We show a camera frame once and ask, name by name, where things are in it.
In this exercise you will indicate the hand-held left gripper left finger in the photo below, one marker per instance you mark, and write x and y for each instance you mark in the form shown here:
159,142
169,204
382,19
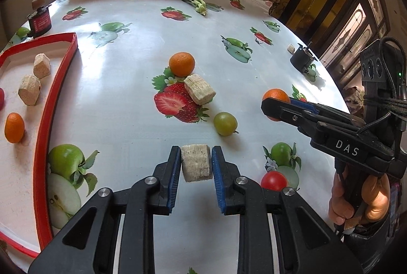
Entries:
173,180

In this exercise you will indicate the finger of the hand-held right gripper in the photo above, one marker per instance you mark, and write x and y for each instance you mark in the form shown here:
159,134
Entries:
307,105
286,113

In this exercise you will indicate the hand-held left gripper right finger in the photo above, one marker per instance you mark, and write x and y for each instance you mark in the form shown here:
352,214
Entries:
219,180

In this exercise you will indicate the orange tangerine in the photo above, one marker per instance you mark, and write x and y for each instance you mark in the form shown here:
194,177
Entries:
182,64
14,127
276,95

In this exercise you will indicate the beige fibrous chunk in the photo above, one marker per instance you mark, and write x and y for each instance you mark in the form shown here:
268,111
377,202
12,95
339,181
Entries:
42,65
196,162
29,90
199,89

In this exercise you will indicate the red tomato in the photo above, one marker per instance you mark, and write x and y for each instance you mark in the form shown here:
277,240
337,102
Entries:
1,99
273,180

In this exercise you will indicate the small green fruit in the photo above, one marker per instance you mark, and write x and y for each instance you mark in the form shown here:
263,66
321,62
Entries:
225,123

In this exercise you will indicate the red rectangular tray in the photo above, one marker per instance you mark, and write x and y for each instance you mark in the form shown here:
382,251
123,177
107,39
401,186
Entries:
19,166

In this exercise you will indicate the person's right forearm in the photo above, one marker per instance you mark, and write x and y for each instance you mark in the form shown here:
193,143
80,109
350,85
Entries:
365,245

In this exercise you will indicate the person's right hand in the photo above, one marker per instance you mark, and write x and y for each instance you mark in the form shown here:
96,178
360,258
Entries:
378,194

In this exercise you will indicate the black cup with stick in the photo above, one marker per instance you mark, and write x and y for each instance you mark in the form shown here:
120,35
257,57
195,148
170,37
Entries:
300,59

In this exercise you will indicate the small beige crumb chunk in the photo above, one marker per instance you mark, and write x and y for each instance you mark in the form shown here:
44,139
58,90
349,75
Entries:
290,48

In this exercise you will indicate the fruit-print tablecloth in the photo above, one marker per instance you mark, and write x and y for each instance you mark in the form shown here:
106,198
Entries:
127,70

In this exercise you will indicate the green leafy vegetable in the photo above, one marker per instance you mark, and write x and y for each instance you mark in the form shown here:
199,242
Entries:
197,3

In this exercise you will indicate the dark red bottle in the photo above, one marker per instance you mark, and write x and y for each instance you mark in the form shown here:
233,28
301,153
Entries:
39,22

